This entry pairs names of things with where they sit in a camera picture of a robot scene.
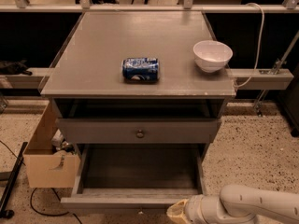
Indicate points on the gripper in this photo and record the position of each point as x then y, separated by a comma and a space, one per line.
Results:
193, 208

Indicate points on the grey bottom drawer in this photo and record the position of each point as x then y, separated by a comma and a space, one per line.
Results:
147, 179

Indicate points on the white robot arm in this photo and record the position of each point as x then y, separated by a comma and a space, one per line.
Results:
236, 204

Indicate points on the grey upper drawer with knob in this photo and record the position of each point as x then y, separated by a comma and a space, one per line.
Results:
139, 131

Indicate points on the grey wooden drawer cabinet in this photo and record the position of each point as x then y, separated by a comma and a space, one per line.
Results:
87, 81

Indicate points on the cardboard box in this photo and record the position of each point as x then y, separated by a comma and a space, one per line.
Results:
45, 167

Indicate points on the blue soda can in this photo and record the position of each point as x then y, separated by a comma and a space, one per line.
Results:
141, 69

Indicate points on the white bowl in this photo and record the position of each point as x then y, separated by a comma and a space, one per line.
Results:
211, 56

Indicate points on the black bar on floor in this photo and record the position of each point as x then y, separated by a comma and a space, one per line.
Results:
10, 178

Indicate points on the black object on rail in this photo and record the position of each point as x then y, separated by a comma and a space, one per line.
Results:
14, 68

